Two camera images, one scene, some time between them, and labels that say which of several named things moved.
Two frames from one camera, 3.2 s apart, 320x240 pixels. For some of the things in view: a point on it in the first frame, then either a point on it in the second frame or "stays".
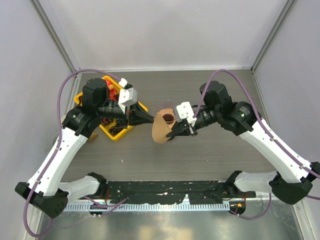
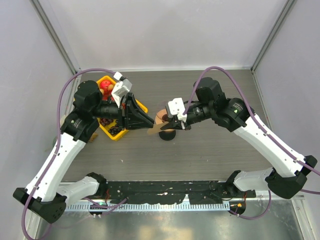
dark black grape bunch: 117,128 stays
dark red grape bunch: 105,121 stays
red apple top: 108,82 stays
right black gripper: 180,128 -> 177,125
